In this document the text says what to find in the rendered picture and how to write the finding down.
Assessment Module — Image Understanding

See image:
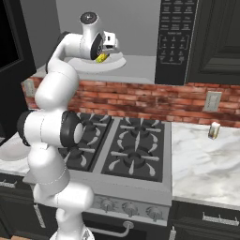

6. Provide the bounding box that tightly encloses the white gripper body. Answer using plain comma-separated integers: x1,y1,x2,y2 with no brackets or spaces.
104,39,122,57

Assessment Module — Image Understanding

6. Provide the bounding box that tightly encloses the yellow corn cob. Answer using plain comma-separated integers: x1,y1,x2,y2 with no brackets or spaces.
95,53,111,64

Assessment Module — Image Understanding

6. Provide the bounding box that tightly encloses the white microwave turntable plate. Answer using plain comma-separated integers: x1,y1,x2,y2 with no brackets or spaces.
64,51,128,75

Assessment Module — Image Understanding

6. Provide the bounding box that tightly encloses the black microwave oven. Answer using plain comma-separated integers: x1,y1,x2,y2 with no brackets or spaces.
31,0,200,86

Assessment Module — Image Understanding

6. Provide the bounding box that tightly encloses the black microwave door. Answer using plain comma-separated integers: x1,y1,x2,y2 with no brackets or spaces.
0,0,38,140

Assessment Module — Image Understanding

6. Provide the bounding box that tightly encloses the steel gas hob stove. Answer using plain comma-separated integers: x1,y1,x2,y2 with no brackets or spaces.
22,112,174,240

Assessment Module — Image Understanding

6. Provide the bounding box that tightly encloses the small white shaker jar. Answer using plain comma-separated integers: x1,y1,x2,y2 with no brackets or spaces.
208,121,221,141

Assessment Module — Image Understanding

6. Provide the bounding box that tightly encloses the steel stove knob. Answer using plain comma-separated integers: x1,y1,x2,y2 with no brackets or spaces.
122,202,139,218
145,205,163,222
99,198,115,214

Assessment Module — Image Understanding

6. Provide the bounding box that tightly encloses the dark drawer front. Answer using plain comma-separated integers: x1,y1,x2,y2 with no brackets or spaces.
0,172,36,196
170,201,240,240

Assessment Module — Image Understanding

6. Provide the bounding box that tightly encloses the black oven door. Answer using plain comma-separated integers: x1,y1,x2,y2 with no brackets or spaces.
80,215,170,240

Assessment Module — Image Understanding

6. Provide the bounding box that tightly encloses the dark base cupboard door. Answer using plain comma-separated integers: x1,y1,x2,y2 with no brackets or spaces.
0,192,60,240

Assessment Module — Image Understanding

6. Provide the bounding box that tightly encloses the grey wall socket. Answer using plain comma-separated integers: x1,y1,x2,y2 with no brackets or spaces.
23,79,36,98
202,90,223,113

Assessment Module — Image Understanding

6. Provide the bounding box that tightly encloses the dark wall cupboard door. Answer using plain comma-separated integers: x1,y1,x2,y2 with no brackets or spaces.
187,0,240,86

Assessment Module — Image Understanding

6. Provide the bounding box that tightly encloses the silver drawer handle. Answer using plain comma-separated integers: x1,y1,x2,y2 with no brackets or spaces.
0,179,17,189
202,212,240,227

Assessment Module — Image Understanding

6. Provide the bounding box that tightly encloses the steel oven door handle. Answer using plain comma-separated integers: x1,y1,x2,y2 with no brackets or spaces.
83,220,135,239

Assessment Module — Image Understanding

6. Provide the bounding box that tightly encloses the silver cupboard handle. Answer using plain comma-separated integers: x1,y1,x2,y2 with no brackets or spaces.
168,227,178,240
33,203,47,230

